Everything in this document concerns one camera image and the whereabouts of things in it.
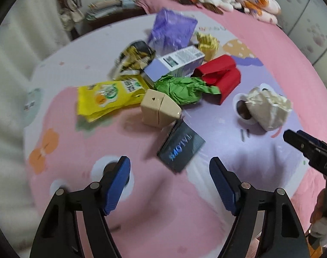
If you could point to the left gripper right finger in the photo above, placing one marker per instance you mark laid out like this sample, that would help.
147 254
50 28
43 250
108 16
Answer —
282 234

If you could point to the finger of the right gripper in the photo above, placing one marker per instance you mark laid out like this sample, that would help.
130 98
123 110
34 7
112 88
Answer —
300 143
312 139

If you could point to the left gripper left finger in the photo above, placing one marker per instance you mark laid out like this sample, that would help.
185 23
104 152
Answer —
58 234

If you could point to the white tissue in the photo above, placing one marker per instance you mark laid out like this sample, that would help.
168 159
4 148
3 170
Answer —
270 109

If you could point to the red paper rolls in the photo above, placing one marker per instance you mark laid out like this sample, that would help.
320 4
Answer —
220 72

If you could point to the black talon box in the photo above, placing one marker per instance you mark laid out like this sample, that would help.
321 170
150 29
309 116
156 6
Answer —
179 147

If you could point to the green paper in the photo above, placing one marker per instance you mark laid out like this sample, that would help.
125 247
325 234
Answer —
184 90

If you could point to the yellow egg roll packet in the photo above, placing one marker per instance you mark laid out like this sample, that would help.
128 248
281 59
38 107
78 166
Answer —
99 99

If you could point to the yellow paper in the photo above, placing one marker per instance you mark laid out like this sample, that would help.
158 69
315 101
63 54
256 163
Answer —
208 45

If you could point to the lavender white carton box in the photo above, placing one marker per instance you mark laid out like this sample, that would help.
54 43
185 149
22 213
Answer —
180 63

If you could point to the beige plastic box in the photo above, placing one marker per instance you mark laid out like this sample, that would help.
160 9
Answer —
158 109

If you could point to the purple plastic bag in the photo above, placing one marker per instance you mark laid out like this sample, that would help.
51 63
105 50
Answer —
171 31

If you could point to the black gold wrapper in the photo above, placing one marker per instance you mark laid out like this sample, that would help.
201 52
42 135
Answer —
133 59

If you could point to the person's right hand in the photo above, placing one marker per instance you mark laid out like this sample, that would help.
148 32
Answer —
318 221

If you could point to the pink bed blanket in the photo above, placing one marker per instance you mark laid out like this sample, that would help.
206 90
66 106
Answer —
291 69

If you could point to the folded cartoon quilt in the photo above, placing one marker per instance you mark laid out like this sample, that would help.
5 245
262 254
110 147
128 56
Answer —
262 10

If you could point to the cartoon printed tablecloth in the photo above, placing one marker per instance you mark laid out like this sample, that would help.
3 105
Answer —
160 213

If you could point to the floral cream curtain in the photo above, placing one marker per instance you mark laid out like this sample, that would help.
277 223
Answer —
30 32

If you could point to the dark wooden nightstand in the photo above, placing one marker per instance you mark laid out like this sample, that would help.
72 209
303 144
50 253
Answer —
91 25

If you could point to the light blue tissue box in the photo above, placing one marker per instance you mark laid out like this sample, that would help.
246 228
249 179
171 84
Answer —
129 4

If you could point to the stack of books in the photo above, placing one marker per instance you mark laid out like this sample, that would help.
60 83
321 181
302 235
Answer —
102 8

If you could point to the hanging bags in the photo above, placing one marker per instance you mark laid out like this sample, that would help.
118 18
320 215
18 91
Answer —
70 13

